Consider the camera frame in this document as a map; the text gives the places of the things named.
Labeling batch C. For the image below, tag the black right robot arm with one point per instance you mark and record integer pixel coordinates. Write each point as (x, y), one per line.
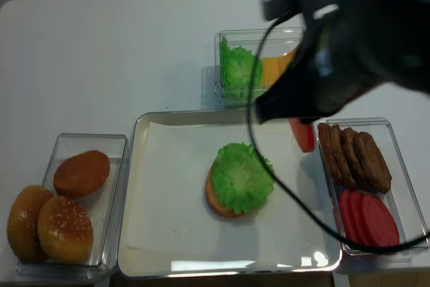
(348, 48)

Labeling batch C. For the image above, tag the clear lettuce and cheese container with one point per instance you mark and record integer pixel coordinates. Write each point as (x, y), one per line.
(280, 42)

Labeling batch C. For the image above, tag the flat yellow cheese slice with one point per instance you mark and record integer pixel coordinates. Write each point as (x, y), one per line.
(271, 71)

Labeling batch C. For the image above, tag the leaning yellow cheese slice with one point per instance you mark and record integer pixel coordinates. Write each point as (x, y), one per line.
(285, 60)

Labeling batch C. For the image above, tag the green lettuce leaf on bun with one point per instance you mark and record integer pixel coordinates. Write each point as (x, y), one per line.
(240, 178)

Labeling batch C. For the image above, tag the green lettuce in container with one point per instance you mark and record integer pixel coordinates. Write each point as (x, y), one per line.
(236, 67)

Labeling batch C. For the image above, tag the bottom bun on tray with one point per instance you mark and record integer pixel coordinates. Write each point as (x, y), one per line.
(213, 202)

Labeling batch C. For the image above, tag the silver metal baking tray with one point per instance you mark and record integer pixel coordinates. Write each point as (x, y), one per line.
(137, 263)

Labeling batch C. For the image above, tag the white parchment paper sheet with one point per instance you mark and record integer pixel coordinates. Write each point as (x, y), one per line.
(169, 210)

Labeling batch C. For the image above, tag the brown meat patty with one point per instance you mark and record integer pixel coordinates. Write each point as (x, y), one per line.
(339, 156)
(373, 163)
(324, 136)
(357, 172)

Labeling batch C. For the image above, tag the clear bun container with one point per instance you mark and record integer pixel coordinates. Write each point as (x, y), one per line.
(104, 207)

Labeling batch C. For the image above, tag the brown bottom bun in container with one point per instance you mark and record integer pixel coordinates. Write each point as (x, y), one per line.
(82, 174)

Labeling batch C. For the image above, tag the red tomato slice stack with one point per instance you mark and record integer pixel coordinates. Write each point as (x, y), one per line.
(367, 220)

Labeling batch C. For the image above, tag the clear patty and tomato container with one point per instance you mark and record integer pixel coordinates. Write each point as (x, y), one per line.
(400, 200)

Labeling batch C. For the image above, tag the sesame top bun right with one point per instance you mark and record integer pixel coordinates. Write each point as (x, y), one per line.
(65, 231)

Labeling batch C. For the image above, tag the sesame bun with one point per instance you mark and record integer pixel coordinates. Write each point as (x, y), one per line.
(22, 224)
(65, 231)

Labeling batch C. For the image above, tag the sesame top bun left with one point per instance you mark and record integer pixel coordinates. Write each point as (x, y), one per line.
(22, 224)

